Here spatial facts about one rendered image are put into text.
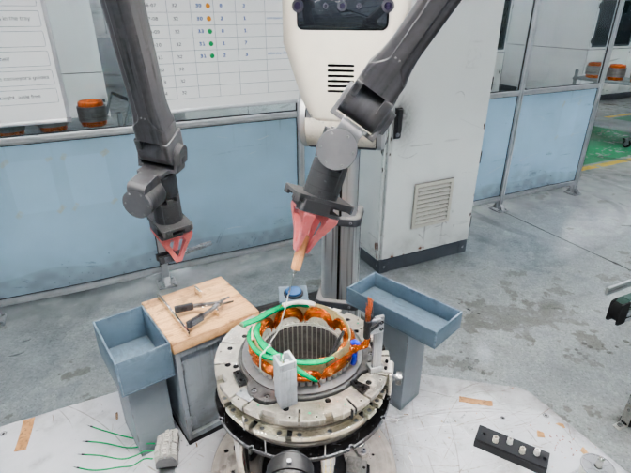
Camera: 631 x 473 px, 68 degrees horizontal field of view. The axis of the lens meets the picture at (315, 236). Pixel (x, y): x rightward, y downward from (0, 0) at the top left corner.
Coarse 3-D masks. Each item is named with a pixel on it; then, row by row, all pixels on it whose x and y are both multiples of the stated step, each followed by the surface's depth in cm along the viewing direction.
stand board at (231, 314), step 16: (192, 288) 112; (208, 288) 112; (224, 288) 112; (144, 304) 106; (160, 304) 106; (176, 304) 106; (224, 304) 106; (240, 304) 106; (160, 320) 101; (208, 320) 101; (224, 320) 101; (240, 320) 101; (176, 336) 96; (192, 336) 96; (208, 336) 98; (176, 352) 94
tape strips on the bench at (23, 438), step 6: (468, 402) 117; (474, 402) 117; (480, 402) 117; (486, 402) 117; (492, 402) 117; (24, 420) 112; (30, 420) 112; (24, 426) 110; (30, 426) 110; (24, 432) 109; (30, 432) 109; (18, 438) 107; (24, 438) 107; (18, 444) 106; (24, 444) 106; (18, 450) 104
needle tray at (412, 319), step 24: (360, 288) 116; (384, 288) 118; (408, 288) 112; (384, 312) 106; (408, 312) 110; (432, 312) 109; (456, 312) 104; (384, 336) 110; (408, 336) 105; (432, 336) 98; (408, 360) 109; (408, 384) 113
